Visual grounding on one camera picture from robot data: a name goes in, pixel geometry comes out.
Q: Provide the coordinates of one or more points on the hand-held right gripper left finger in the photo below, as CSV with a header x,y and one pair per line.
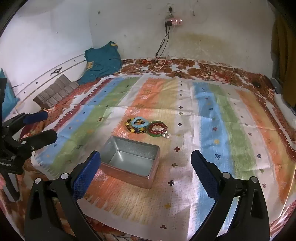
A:
x,y
86,176

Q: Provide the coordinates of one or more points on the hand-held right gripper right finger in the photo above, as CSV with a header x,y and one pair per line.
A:
x,y
205,176

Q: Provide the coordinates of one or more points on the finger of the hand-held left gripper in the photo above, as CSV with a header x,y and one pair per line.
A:
x,y
42,136
34,117

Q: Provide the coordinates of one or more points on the silver metal tin box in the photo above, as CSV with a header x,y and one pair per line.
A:
x,y
129,160

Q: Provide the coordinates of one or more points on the green bangle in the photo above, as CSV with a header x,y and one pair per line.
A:
x,y
157,136

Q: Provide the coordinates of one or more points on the teal fabric piece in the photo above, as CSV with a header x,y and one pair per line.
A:
x,y
10,97

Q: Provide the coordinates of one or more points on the striped grey cushion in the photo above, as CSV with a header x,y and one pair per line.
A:
x,y
55,90

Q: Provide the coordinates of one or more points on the white headboard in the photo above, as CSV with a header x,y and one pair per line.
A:
x,y
34,81

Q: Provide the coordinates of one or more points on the colourful striped mat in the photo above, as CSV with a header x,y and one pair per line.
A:
x,y
208,115

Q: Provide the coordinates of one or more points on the teal shirt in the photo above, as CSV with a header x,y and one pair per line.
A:
x,y
101,62

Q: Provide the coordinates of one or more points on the small black object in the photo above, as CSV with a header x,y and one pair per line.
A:
x,y
256,84

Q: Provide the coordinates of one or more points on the brown floral blanket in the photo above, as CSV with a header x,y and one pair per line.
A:
x,y
219,71

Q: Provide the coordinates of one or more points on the grey box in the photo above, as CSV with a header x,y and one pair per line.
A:
x,y
275,84

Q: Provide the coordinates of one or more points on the mustard hanging garment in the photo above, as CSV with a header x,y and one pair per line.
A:
x,y
284,58

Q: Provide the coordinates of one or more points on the white power strip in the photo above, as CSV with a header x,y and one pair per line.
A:
x,y
174,22

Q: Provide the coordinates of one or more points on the wall socket with plug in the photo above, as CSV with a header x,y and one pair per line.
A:
x,y
170,8

